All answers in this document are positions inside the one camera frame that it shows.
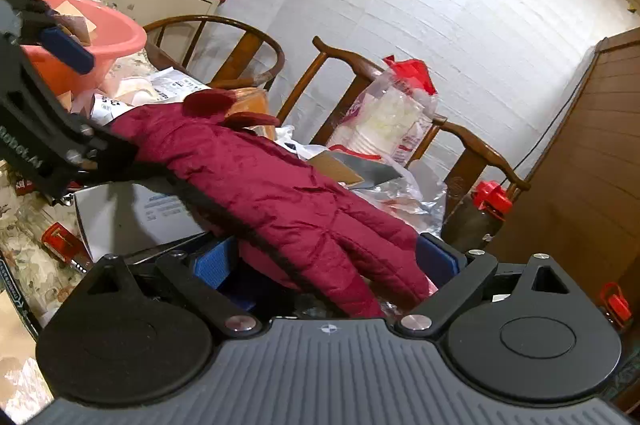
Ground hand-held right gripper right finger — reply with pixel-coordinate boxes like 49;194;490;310
397;232;576;339

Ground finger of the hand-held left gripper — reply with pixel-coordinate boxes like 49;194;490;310
0;0;96;74
100;132;173;190

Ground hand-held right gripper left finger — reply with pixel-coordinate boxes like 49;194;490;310
75;236;263;340

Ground pink plastic basin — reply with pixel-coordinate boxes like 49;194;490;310
15;0;148;98

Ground maroon padded jacket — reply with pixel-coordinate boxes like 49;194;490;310
107;89;433;320

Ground dark jug red cap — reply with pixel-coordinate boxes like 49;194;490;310
597;282;633;333
442;180;516;251

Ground grey cardboard box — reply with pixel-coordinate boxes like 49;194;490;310
74;179;208;263

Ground printed white paper sheet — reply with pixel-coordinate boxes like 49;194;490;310
145;70;211;103

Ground small red packet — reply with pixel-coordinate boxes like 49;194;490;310
41;222;93;273

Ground grey metallic sheet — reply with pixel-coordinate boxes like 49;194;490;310
327;150;403;188

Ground beige cabinet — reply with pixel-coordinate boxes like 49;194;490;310
97;0;221;50

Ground orange snack bag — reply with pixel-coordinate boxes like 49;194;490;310
227;87;278;140

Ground clear bag of paper cups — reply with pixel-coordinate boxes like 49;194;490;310
327;57;440;166

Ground wooden wardrobe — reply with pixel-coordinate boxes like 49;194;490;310
492;22;640;411

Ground round-back wooden chair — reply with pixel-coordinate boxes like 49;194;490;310
142;15;286;93

